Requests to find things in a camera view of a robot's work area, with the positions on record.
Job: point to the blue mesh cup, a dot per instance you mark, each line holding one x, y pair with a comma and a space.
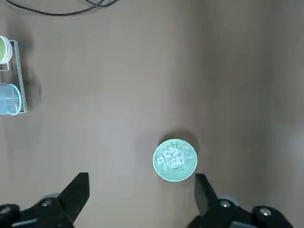
8, 98

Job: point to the green cup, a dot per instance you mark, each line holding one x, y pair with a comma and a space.
2, 50

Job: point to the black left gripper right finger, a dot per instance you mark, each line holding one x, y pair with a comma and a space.
213, 211

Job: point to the pile of clear ice cubes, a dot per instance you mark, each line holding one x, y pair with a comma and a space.
174, 158

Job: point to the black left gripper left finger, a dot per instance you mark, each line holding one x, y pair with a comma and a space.
66, 209

